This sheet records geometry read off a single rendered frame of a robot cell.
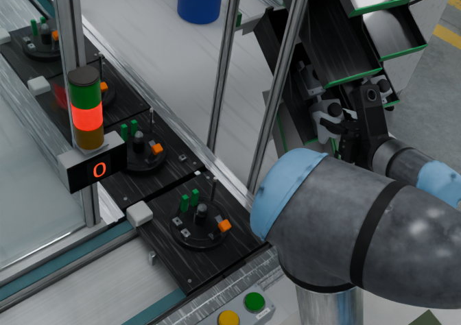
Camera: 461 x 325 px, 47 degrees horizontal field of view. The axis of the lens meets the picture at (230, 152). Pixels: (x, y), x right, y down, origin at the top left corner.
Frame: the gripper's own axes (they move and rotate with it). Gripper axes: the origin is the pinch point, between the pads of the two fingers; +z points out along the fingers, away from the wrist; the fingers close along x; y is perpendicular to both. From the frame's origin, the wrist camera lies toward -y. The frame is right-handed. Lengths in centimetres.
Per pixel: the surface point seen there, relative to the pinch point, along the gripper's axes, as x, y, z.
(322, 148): 7.2, 14.1, 11.5
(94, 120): -48.7, -4.0, -3.2
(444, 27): 221, 26, 198
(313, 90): -1.7, -3.4, 4.4
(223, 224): -23.7, 22.1, -1.5
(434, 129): 155, 67, 124
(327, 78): -6.6, -9.6, -8.0
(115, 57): -31, 3, 67
